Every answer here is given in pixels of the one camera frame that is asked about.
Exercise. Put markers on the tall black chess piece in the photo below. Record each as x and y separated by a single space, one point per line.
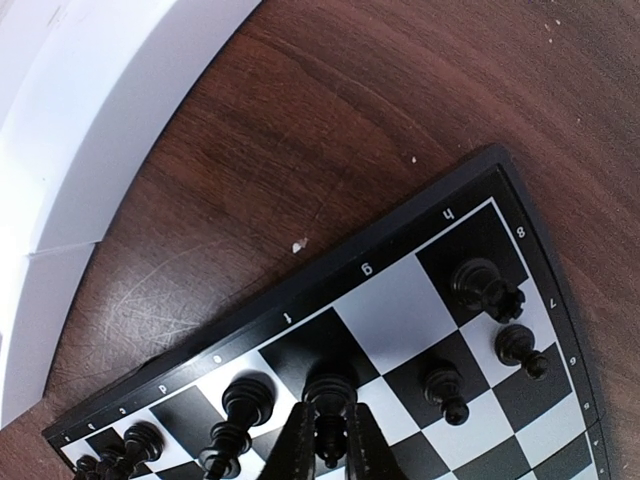
248 402

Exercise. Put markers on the black chess piece corner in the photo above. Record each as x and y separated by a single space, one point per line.
86 469

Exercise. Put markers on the black rook corner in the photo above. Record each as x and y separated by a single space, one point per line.
478 285

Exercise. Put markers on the black silver chessboard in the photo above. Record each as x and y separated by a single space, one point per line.
380 310

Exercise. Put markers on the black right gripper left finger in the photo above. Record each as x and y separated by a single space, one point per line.
293 454

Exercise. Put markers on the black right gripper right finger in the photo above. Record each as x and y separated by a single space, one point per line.
368 454

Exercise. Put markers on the black bishop chess piece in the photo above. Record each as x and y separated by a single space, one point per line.
330 394

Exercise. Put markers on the white compartment tray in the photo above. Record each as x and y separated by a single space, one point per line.
86 89

